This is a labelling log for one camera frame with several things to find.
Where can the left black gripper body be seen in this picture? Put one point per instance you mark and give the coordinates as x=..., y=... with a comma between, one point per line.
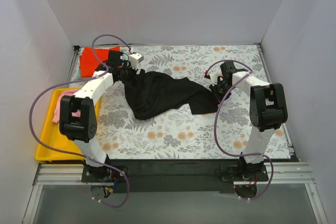
x=130, y=74

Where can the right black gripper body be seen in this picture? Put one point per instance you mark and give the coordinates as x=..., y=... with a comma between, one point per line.
x=219, y=91

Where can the black t-shirt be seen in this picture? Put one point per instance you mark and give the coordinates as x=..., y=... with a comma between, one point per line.
x=152, y=93

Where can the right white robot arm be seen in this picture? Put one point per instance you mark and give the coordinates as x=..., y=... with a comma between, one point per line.
x=267, y=113

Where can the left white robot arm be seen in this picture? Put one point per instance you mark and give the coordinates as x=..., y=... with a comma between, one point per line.
x=101, y=81

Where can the red folded t-shirt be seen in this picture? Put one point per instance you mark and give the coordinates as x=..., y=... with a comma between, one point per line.
x=90, y=61

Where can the floral table cloth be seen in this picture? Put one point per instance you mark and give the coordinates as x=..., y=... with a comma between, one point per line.
x=178, y=133

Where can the pink t-shirt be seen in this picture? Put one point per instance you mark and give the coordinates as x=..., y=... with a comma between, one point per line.
x=56, y=117

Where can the yellow plastic tray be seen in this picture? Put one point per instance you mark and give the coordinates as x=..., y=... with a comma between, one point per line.
x=52, y=142

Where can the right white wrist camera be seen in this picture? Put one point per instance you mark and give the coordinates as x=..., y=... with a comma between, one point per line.
x=213, y=76

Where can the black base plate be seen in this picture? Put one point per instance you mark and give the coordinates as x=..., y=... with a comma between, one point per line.
x=176, y=175

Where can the aluminium frame rail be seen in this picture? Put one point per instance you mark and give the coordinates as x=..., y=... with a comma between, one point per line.
x=70, y=174

